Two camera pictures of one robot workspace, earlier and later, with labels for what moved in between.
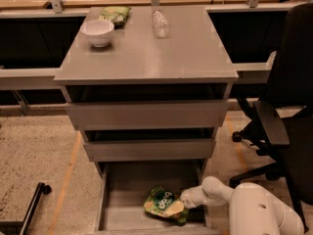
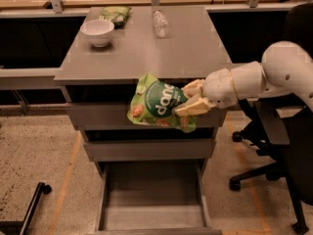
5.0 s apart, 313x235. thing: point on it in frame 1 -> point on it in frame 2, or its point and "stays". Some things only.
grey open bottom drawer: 121,189 stays
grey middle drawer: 150,150 stays
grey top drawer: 149,115 stays
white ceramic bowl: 99,31 stays
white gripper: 188,198 -> 219,87
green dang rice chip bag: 158,201 -> 155,103
